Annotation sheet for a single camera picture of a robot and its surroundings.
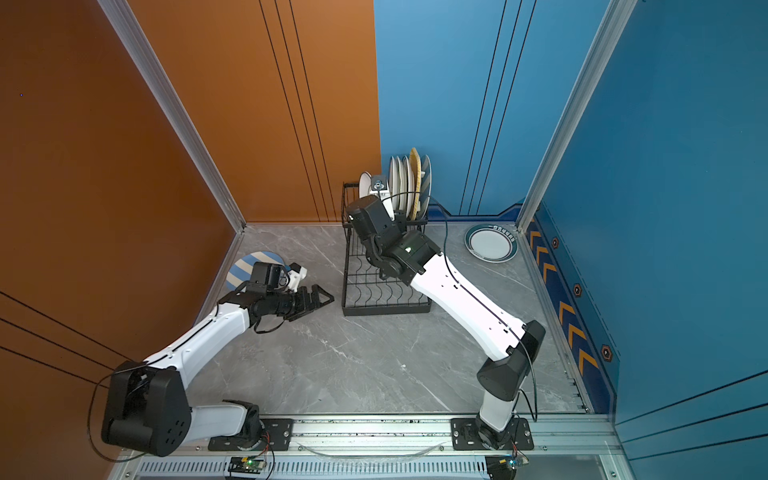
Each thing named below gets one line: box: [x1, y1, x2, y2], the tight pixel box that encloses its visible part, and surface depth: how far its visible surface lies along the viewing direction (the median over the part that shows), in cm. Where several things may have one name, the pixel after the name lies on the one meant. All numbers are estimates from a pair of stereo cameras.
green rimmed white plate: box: [464, 223, 519, 264], surface depth 118 cm
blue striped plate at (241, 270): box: [226, 251, 285, 290], surface depth 110 cm
